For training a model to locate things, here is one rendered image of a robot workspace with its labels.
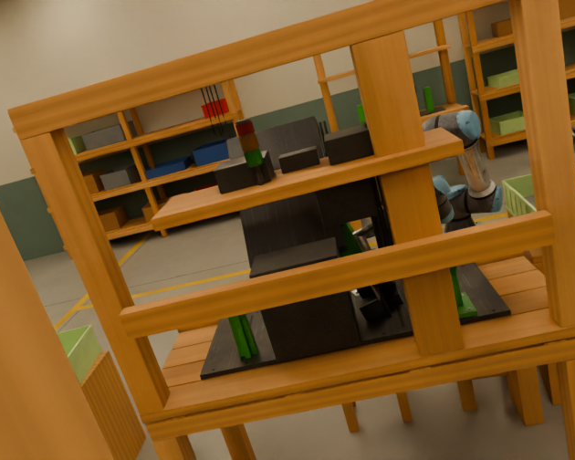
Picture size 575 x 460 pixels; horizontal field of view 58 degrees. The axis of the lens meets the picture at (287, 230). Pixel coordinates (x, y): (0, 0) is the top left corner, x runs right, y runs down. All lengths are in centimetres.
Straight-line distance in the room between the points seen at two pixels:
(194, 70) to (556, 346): 136
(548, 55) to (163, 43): 659
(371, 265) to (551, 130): 61
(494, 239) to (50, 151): 129
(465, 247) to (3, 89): 789
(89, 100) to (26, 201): 751
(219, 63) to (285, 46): 18
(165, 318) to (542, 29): 132
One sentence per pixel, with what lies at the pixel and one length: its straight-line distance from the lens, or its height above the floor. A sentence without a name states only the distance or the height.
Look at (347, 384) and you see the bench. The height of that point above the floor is 83.
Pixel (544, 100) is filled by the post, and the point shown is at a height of 158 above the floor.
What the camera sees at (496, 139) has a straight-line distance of 719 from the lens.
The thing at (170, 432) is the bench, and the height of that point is 79.
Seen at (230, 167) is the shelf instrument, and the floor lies 161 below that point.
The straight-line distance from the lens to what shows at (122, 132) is 749.
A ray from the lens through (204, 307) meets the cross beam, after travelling 163.
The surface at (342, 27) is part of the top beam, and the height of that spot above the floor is 190.
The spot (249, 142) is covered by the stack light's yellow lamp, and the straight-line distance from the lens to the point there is 151.
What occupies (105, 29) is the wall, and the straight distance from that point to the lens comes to 804.
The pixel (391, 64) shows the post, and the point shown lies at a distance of 148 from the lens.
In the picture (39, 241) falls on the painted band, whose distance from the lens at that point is 919.
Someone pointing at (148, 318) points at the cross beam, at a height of 124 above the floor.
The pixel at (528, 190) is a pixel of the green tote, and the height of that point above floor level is 88.
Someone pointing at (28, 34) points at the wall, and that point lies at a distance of 854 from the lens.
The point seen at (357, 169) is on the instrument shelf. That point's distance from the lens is 146.
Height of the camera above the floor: 186
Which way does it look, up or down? 17 degrees down
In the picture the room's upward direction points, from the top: 16 degrees counter-clockwise
